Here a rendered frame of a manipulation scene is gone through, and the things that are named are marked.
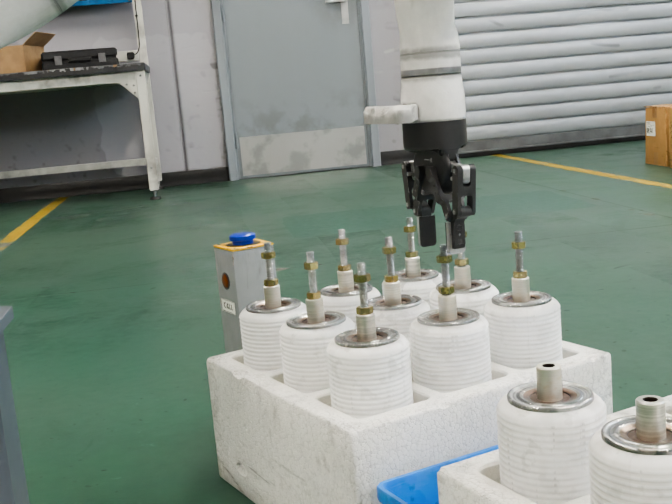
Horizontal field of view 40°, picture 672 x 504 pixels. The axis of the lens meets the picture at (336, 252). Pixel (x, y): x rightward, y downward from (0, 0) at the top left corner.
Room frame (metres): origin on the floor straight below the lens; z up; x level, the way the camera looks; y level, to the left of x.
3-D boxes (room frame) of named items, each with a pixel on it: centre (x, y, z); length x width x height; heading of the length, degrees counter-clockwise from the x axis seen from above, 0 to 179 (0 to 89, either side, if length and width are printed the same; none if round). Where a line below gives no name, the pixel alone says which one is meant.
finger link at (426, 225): (1.13, -0.11, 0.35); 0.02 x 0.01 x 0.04; 113
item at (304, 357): (1.14, 0.03, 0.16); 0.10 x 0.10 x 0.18
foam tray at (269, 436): (1.20, -0.07, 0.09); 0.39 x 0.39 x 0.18; 30
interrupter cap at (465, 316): (1.10, -0.13, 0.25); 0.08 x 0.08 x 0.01
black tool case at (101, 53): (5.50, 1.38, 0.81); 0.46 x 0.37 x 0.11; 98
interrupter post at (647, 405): (0.68, -0.23, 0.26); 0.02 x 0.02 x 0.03
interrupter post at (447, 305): (1.10, -0.13, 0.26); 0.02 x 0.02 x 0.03
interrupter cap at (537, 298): (1.16, -0.23, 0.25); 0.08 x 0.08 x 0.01
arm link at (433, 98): (1.09, -0.11, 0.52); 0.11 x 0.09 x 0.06; 113
